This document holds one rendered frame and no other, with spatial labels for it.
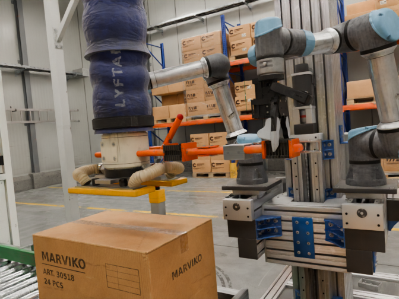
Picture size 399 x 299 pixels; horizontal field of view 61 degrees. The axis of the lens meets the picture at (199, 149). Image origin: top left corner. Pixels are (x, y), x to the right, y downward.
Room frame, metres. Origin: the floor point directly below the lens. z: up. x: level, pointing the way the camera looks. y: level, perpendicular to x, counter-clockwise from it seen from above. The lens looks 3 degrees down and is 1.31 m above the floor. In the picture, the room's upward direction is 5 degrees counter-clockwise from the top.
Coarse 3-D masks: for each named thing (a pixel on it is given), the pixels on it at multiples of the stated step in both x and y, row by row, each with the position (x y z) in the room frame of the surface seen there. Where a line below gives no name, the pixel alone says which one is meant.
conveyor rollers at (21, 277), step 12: (0, 264) 2.17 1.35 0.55; (12, 264) 2.15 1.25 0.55; (24, 264) 2.13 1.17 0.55; (0, 276) 1.99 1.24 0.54; (12, 276) 1.96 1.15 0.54; (24, 276) 1.93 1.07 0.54; (36, 276) 1.91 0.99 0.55; (0, 288) 1.81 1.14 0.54; (12, 288) 1.78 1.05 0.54; (24, 288) 1.76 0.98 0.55; (36, 288) 1.79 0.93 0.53
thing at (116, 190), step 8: (88, 184) 1.28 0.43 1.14; (96, 184) 1.22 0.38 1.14; (104, 184) 1.24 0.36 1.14; (112, 184) 1.23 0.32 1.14; (120, 184) 1.15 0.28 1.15; (72, 192) 1.23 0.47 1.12; (80, 192) 1.21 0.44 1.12; (88, 192) 1.18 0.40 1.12; (96, 192) 1.16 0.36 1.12; (104, 192) 1.14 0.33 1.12; (112, 192) 1.12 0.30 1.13; (120, 192) 1.10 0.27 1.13; (128, 192) 1.08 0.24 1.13; (136, 192) 1.07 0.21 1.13; (144, 192) 1.10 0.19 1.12; (152, 192) 1.14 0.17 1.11
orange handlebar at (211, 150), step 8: (296, 144) 0.91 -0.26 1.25; (96, 152) 1.33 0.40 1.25; (144, 152) 1.19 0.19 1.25; (152, 152) 1.17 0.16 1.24; (160, 152) 1.15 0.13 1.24; (192, 152) 1.08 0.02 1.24; (200, 152) 1.06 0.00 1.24; (208, 152) 1.05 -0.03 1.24; (216, 152) 1.03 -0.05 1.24; (248, 152) 0.98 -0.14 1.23; (256, 152) 0.96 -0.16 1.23
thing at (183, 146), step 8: (168, 144) 1.14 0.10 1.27; (176, 144) 1.18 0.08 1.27; (184, 144) 1.09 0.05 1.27; (192, 144) 1.13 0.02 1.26; (168, 152) 1.12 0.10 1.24; (176, 152) 1.10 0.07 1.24; (184, 152) 1.09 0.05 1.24; (168, 160) 1.11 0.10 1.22; (176, 160) 1.09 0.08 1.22; (184, 160) 1.09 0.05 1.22
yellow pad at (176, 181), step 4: (148, 180) 1.29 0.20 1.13; (152, 180) 1.29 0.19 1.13; (156, 180) 1.28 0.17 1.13; (160, 180) 1.27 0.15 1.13; (164, 180) 1.26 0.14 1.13; (168, 180) 1.25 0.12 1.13; (172, 180) 1.25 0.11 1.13; (176, 180) 1.25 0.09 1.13; (180, 180) 1.27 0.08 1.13; (184, 180) 1.29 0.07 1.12; (144, 184) 1.29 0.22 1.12; (148, 184) 1.28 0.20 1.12; (152, 184) 1.27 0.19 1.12; (156, 184) 1.26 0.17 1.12; (160, 184) 1.25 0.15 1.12; (164, 184) 1.24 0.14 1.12; (168, 184) 1.23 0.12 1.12; (172, 184) 1.23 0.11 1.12; (176, 184) 1.24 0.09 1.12; (180, 184) 1.27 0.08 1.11
